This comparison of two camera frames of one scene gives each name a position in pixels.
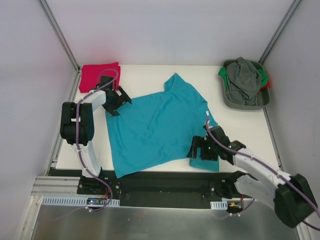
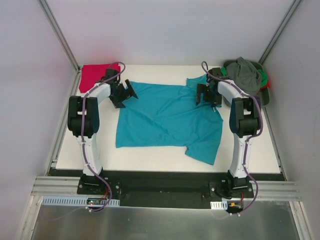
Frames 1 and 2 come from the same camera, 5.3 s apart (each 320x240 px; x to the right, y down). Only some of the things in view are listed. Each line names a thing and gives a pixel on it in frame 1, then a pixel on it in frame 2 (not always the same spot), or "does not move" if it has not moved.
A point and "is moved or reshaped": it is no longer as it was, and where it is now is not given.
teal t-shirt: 154,133 is moved or reshaped
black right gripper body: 203,151 to 204,93
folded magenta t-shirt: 91,75 does not move
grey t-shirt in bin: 243,78 does not move
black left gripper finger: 112,112 to 118,104
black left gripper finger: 124,95 to 131,89
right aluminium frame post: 289,15 does not move
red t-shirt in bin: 268,85 does not move
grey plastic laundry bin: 263,97 does not move
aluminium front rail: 54,185 does not move
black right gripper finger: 198,141 to 201,88
